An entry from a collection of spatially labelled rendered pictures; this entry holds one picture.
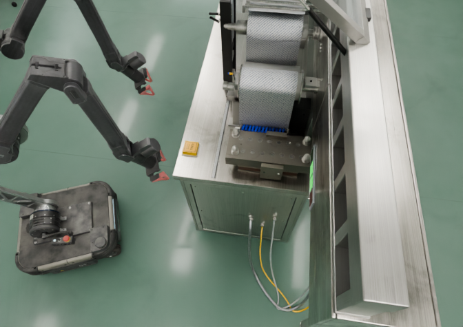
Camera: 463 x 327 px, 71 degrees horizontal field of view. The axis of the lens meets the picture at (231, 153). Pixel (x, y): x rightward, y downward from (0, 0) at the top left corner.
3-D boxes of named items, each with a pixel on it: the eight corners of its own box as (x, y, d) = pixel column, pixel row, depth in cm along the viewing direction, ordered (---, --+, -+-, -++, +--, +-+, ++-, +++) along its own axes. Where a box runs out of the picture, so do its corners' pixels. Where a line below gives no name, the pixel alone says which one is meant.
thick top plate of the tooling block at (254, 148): (230, 135, 160) (230, 129, 155) (312, 144, 157) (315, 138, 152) (225, 164, 152) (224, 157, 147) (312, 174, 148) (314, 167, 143)
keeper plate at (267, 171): (260, 174, 156) (261, 162, 146) (280, 176, 155) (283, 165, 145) (259, 178, 154) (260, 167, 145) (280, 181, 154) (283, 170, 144)
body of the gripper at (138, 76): (145, 69, 164) (134, 60, 158) (147, 83, 159) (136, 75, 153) (136, 76, 166) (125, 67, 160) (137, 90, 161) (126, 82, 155)
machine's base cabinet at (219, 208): (241, 15, 364) (242, -70, 291) (300, 20, 358) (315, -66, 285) (196, 234, 234) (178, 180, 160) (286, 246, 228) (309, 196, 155)
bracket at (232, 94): (229, 118, 175) (227, 77, 149) (240, 120, 174) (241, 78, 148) (227, 126, 172) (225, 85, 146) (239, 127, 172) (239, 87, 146)
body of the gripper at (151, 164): (158, 150, 138) (146, 144, 132) (161, 171, 133) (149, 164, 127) (147, 157, 140) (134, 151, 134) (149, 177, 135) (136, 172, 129)
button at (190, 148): (185, 142, 167) (184, 140, 165) (199, 144, 167) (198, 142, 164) (182, 154, 164) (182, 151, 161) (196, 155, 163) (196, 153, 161)
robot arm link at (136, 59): (107, 52, 150) (109, 65, 146) (126, 38, 146) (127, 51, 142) (127, 67, 159) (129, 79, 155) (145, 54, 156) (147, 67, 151)
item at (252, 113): (239, 124, 158) (239, 98, 142) (287, 129, 156) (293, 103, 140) (239, 124, 158) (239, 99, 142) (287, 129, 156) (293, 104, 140)
